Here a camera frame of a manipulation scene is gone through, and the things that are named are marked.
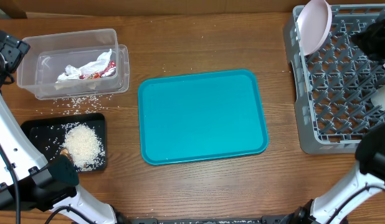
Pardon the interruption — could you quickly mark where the teal plastic tray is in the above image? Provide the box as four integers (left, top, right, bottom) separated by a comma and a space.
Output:
138, 69, 269, 166

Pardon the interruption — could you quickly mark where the pile of rice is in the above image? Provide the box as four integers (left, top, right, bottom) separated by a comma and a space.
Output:
61, 123, 106, 172

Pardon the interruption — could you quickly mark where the grey dishwasher rack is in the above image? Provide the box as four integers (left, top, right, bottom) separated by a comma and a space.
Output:
283, 4, 385, 154

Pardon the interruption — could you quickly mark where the white cup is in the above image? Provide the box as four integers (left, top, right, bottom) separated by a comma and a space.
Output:
371, 86, 385, 111

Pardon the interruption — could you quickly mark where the clear plastic bin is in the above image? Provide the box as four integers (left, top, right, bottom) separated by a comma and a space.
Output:
17, 29, 130, 100

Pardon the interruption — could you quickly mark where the black tray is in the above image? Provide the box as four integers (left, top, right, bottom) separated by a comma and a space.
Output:
21, 113, 107, 172

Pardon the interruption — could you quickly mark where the brown food scrap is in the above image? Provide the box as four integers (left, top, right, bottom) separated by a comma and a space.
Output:
60, 149, 69, 156

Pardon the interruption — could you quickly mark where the white tissue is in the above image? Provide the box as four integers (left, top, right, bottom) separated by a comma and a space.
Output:
57, 49, 115, 83

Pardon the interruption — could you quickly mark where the large white plate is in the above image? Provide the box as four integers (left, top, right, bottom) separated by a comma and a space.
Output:
297, 0, 332, 56

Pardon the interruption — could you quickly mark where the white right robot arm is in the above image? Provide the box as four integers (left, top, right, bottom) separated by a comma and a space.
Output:
283, 18, 385, 223

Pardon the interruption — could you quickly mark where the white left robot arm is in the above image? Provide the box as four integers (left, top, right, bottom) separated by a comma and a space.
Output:
0, 30, 128, 224

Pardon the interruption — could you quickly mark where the red snack wrapper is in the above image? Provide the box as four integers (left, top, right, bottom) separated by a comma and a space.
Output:
79, 61, 116, 80

